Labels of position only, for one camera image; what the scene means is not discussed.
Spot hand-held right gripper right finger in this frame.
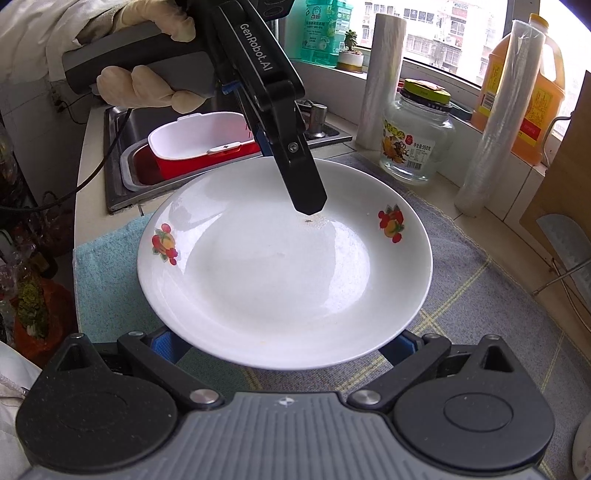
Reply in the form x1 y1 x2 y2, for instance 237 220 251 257
347 330 515 411

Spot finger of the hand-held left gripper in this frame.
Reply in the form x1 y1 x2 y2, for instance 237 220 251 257
259 90 329 216
240 95 273 158

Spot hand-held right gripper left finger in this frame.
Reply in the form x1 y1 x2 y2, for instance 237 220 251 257
58 327 225 409

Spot white fruit print plate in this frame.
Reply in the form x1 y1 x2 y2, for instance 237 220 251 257
137 157 433 370

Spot person's left forearm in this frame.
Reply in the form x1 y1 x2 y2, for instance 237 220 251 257
0 0 139 75

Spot person's left hand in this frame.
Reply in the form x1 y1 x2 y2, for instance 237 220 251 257
96 0 218 110

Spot metal faucet base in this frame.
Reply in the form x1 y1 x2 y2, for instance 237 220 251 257
295 98 329 138

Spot red white plastic basin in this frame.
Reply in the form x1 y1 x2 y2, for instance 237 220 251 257
148 111 262 182

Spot green detergent bottle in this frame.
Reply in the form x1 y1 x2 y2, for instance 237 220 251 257
300 0 354 68

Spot teal cloth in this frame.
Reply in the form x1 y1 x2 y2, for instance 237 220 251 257
73 216 195 352

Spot grey checked cloth mat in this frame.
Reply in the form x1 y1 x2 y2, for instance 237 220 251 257
175 152 591 480

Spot small potted plant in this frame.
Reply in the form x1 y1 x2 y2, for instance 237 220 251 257
336 29 369 73

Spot orange bag of greens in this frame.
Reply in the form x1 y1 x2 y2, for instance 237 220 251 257
11 272 77 365

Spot stainless steel sink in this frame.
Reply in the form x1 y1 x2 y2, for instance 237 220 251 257
104 104 354 215

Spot labelled glass jar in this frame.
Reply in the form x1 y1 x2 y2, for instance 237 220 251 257
379 78 457 184

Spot person's white clothing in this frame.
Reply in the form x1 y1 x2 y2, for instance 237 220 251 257
0 342 44 480

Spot clear cling film roll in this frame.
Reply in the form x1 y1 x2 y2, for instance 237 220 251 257
454 21 549 219

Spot orange cooking oil bottle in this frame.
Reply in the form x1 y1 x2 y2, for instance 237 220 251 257
470 13 567 167

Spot wooden cutting board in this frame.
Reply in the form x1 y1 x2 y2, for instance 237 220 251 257
518 134 591 296

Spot black cable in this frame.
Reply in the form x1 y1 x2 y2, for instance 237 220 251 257
44 106 134 213

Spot metal wire rack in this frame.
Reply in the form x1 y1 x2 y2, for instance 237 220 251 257
531 256 591 297

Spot black handled kitchen knife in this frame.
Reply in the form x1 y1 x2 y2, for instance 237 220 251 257
537 213 591 278

